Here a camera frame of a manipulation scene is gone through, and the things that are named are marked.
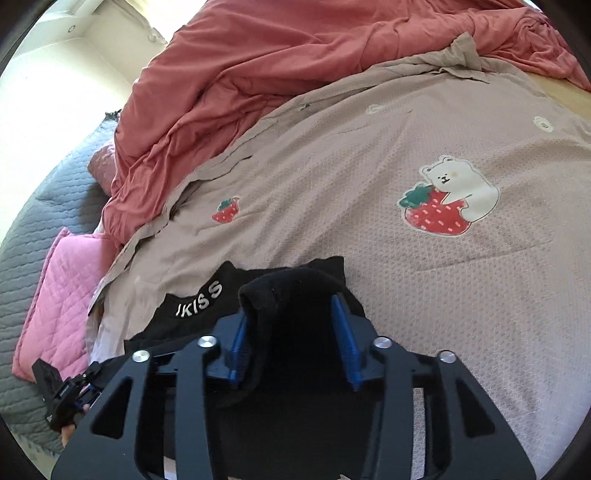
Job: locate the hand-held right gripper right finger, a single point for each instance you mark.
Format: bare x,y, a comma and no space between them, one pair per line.
344,337

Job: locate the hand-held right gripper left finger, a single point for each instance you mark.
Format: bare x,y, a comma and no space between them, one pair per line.
238,344

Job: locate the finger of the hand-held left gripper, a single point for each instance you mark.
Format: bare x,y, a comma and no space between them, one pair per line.
85,376

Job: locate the black sweater with orange patches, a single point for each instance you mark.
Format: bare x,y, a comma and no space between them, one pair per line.
291,314

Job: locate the person's left hand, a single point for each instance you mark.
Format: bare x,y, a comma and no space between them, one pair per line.
69,434

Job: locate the pink quilted pillow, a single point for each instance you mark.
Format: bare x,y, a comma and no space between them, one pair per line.
60,295

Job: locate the beige strawberry bear printed blanket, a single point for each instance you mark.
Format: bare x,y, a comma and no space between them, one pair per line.
369,221

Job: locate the grey quilted blanket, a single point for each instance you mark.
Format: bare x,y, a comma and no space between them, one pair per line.
46,212

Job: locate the dusty pink pillow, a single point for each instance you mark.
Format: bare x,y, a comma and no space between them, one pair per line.
104,168

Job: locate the salmon red quilt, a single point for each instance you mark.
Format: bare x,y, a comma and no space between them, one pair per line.
277,64

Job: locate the yellow bed mat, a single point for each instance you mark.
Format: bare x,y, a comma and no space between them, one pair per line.
563,94

